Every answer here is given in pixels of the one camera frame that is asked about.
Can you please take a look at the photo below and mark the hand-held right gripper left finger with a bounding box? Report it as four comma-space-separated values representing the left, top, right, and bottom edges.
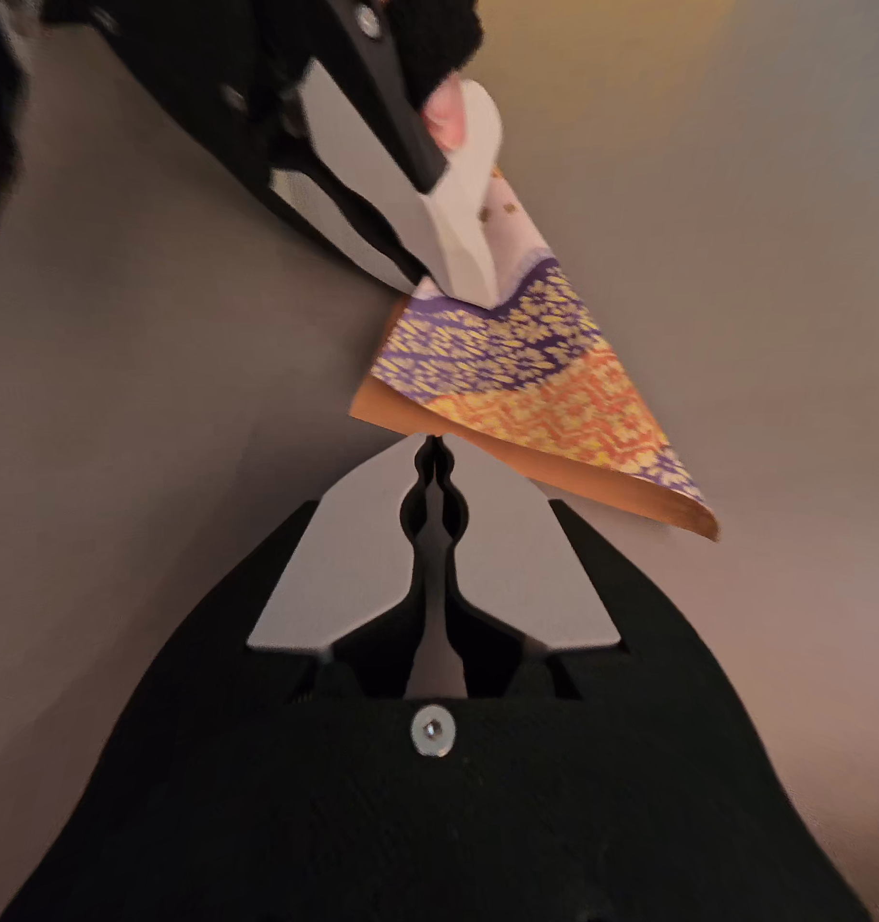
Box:
246, 434, 433, 698

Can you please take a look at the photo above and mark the brown-backed patterned origami paper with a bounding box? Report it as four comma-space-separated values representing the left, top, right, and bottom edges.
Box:
349, 166, 720, 543

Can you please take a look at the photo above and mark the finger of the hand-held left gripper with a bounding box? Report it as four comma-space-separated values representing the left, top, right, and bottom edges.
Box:
270, 170, 427, 294
299, 61, 503, 312

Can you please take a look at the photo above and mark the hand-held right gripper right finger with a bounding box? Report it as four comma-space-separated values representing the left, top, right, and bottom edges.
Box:
439, 432, 622, 698

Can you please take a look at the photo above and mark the person's left hand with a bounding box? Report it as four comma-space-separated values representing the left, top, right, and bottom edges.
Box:
385, 0, 485, 154

